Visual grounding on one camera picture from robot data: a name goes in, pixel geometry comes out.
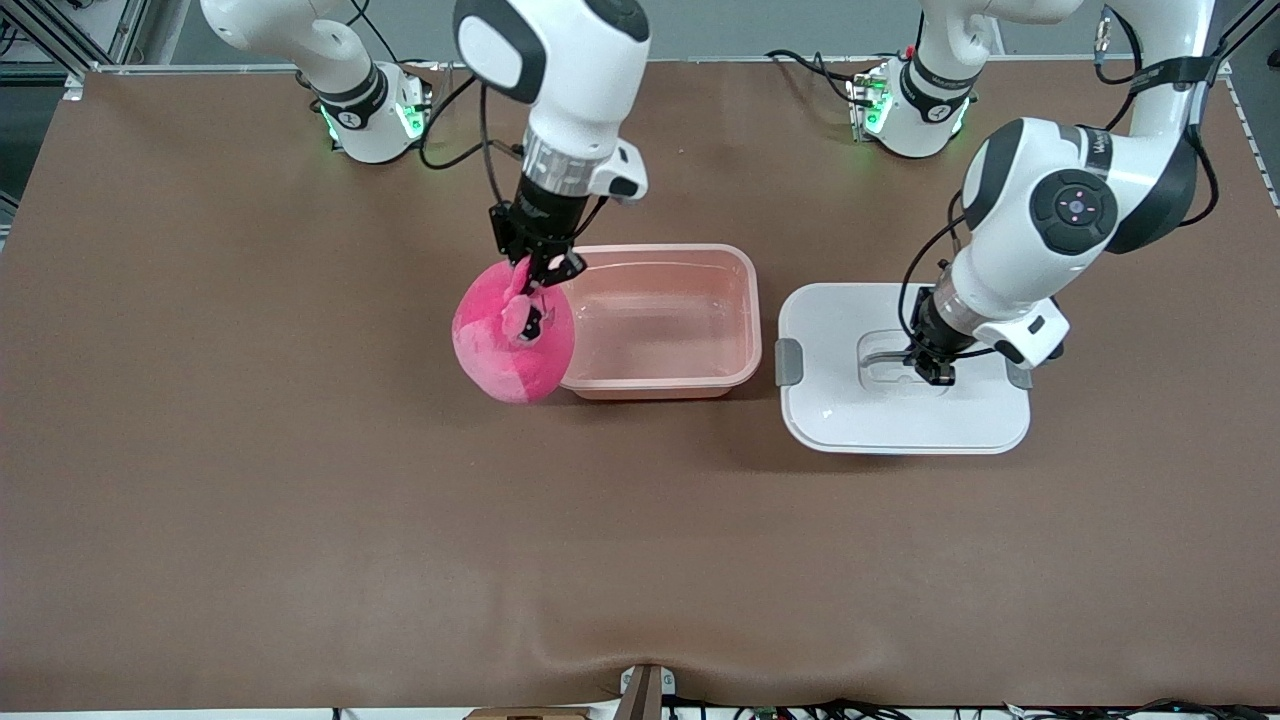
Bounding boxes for metal table clamp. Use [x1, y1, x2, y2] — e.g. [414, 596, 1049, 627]
[618, 663, 677, 720]

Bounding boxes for black right arm base cable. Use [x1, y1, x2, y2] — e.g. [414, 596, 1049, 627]
[345, 0, 429, 71]

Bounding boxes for pink plush toy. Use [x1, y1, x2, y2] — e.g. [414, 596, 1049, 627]
[452, 258, 576, 404]

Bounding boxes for pink plastic box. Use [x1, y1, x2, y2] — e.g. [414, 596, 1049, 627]
[558, 243, 763, 401]

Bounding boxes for aluminium frame profile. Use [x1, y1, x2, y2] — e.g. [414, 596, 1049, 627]
[0, 0, 153, 101]
[1195, 0, 1280, 211]

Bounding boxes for metal table edge rail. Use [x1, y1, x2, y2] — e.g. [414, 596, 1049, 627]
[62, 52, 1251, 101]

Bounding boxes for black left arm base cable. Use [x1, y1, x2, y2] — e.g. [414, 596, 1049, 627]
[765, 48, 863, 103]

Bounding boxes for black arm base cable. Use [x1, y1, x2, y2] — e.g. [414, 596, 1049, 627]
[765, 48, 863, 103]
[345, 0, 429, 71]

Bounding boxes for white box lid grey latches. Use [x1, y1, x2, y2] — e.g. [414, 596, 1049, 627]
[775, 283, 1033, 456]

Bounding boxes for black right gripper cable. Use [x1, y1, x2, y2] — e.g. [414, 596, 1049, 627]
[418, 72, 531, 216]

